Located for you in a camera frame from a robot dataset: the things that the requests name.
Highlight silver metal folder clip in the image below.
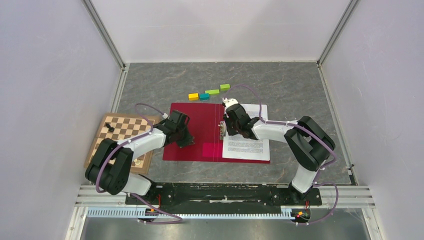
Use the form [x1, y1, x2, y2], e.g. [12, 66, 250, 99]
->
[218, 121, 227, 141]

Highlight printed white paper sheets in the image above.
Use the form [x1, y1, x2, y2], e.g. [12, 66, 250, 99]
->
[221, 103, 270, 164]

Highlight red clip file folder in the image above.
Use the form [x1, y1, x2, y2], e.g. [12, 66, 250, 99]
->
[162, 102, 271, 165]

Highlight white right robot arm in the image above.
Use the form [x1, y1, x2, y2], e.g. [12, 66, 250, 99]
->
[222, 98, 337, 204]

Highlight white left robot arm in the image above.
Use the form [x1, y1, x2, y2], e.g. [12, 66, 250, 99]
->
[85, 110, 194, 204]

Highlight yellow block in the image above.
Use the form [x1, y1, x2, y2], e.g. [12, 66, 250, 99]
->
[188, 92, 200, 101]

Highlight short lime green block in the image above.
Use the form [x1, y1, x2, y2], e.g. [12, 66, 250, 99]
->
[220, 83, 231, 92]

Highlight teal block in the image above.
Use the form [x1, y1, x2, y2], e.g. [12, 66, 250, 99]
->
[199, 93, 210, 101]

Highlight long lime green block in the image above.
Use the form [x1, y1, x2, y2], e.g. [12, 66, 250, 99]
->
[204, 89, 220, 95]

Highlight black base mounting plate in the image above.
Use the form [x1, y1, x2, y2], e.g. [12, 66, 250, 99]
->
[143, 182, 322, 214]

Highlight wooden chessboard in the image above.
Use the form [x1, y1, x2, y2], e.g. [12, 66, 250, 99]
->
[84, 112, 161, 168]

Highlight black chess piece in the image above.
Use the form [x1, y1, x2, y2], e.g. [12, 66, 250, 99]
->
[104, 122, 115, 133]

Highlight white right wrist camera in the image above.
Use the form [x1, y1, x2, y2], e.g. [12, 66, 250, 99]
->
[222, 97, 239, 108]

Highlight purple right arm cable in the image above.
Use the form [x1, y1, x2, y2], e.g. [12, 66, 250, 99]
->
[222, 84, 339, 227]

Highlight white comb cable duct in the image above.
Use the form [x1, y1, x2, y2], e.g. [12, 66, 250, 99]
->
[87, 207, 295, 220]

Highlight aluminium frame post left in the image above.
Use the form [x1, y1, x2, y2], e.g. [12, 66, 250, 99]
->
[82, 0, 126, 69]

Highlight aluminium frame post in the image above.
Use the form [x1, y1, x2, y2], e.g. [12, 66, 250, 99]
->
[316, 0, 360, 68]
[82, 0, 126, 69]

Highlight aluminium frame post right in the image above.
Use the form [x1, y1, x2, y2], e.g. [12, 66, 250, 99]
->
[316, 0, 360, 68]

